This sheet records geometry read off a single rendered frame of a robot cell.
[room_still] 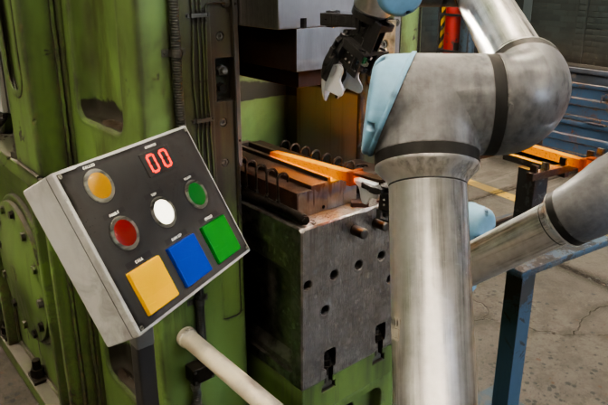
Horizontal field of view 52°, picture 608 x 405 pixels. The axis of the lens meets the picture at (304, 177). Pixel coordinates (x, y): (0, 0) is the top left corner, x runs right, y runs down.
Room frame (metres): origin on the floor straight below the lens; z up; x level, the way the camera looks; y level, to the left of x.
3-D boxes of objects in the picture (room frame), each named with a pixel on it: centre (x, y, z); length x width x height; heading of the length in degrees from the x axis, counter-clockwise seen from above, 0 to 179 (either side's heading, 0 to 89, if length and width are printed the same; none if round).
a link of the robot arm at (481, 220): (1.18, -0.33, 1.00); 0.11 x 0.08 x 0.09; 40
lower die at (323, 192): (1.62, 0.07, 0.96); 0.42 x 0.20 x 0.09; 40
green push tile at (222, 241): (1.08, 0.16, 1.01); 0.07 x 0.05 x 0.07; 155
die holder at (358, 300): (1.67, 0.04, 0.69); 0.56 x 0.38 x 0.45; 40
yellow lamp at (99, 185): (0.93, 0.32, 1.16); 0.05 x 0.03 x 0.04; 130
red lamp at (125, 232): (0.92, 0.29, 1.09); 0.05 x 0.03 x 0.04; 130
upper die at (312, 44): (1.62, 0.07, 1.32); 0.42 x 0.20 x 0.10; 40
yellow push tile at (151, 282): (0.90, 0.24, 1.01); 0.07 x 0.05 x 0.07; 155
